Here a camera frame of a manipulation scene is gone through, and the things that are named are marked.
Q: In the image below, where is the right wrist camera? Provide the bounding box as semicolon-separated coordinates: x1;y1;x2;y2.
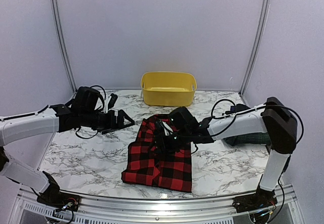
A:
156;119;173;136

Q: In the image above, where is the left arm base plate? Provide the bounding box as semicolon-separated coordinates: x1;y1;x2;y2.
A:
36;192;80;211

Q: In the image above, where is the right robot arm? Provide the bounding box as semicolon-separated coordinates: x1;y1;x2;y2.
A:
151;97;304;208

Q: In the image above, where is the aluminium front rail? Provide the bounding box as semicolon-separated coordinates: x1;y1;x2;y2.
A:
9;185;305;223

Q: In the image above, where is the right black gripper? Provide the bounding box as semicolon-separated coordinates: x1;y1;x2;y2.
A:
147;127;192;154

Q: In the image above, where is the folded blue garment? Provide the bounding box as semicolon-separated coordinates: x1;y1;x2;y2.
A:
225;104;250;115

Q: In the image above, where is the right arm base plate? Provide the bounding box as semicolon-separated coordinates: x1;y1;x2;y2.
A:
232;194;277;213

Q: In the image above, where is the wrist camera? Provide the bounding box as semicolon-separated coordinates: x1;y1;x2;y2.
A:
156;119;173;136
104;93;118;113

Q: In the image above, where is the yellow plastic basket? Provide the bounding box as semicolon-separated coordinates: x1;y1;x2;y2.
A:
141;71;197;107

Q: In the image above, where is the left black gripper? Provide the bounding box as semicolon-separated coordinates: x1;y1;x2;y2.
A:
80;109;135;134

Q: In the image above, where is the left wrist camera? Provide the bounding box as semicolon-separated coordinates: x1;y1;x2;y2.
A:
104;93;118;113

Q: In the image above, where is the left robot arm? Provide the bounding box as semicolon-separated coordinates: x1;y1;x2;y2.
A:
1;85;135;206

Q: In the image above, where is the red black plaid shirt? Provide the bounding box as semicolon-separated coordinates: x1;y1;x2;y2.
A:
121;114;192;193

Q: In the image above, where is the dark green plaid skirt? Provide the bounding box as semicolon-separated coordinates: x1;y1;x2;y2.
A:
223;132;271;147

